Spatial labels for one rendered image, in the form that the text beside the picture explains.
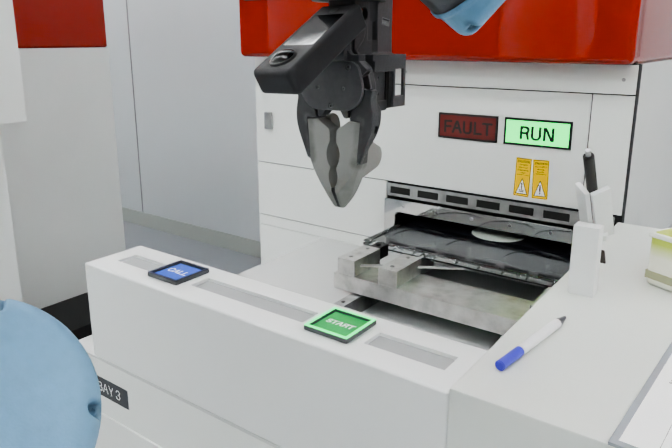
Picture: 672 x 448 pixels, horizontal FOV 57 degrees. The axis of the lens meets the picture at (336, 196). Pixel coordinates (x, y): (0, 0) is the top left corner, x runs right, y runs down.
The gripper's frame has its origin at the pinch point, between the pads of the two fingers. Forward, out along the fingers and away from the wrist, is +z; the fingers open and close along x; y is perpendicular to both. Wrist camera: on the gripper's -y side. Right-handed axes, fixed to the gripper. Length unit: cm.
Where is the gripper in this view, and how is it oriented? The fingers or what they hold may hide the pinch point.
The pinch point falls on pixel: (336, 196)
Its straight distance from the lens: 62.2
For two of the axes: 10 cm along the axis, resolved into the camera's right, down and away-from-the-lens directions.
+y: 5.9, -2.0, 7.8
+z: 0.0, 9.7, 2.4
